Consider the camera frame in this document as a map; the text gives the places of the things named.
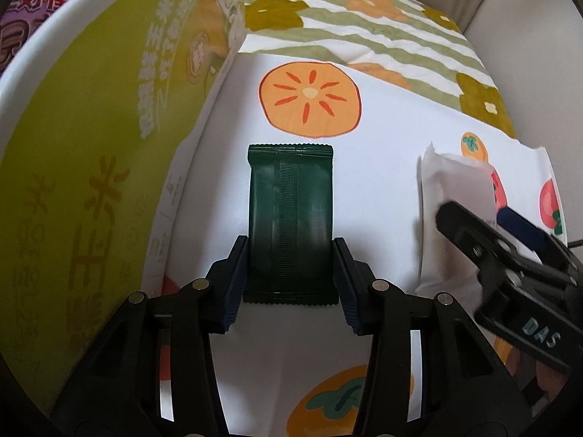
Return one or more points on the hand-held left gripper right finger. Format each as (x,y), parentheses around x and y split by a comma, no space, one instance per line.
(348,282)

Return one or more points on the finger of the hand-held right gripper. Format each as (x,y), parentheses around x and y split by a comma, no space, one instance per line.
(521,227)
(469,232)

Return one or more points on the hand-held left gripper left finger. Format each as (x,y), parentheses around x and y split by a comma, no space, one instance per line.
(230,282)

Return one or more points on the white snack packet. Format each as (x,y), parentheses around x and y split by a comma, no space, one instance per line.
(455,191)

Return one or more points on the dark green snack packet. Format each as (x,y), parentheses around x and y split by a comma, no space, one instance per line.
(291,218)

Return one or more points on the persimmon printed blanket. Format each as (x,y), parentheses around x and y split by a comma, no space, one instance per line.
(387,114)

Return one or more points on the purple snack packet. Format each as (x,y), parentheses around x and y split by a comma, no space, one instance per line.
(27,13)

